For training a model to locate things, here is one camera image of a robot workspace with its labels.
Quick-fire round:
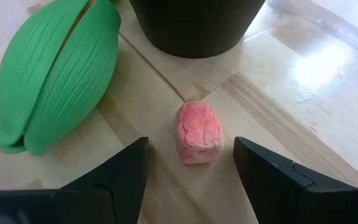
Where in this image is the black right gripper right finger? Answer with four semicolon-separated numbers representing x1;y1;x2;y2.
232;136;358;224

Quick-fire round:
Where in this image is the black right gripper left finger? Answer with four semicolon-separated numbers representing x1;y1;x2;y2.
0;136;150;224

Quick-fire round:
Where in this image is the pink toy food piece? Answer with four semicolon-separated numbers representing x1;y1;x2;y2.
175;101;224;166

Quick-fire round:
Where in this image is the dark green ribbed toy vegetable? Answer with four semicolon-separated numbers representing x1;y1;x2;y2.
0;0;122;156

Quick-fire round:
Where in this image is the potted plant in black pot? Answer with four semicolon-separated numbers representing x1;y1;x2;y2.
129;0;266;59

